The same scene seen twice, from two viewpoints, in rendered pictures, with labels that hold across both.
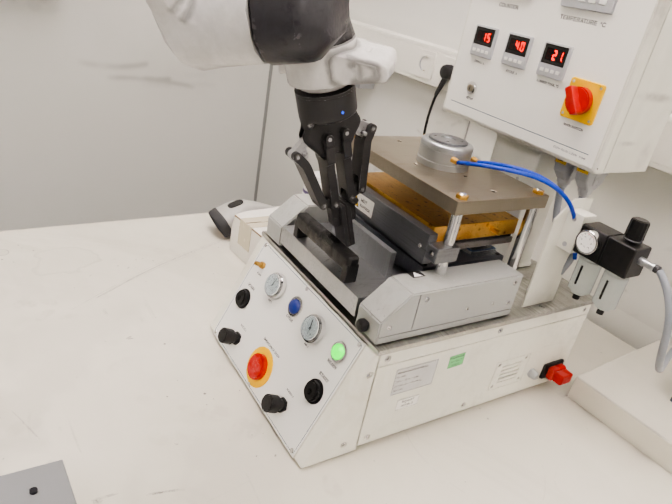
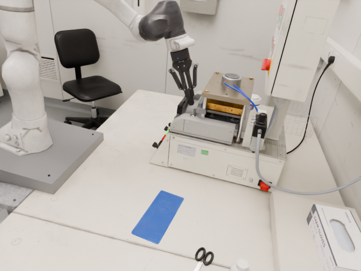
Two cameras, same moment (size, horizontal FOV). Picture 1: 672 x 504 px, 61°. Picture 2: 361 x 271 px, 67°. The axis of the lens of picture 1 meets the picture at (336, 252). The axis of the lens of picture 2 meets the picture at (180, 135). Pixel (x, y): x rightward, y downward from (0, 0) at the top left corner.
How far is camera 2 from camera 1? 84 cm
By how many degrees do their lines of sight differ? 43
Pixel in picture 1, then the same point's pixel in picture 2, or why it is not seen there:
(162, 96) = (247, 63)
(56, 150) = (206, 77)
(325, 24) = (150, 30)
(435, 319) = (193, 131)
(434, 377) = (195, 155)
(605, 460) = (248, 218)
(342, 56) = (172, 41)
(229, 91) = not seen: hidden behind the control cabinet
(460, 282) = (203, 121)
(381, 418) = (175, 160)
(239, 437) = (145, 151)
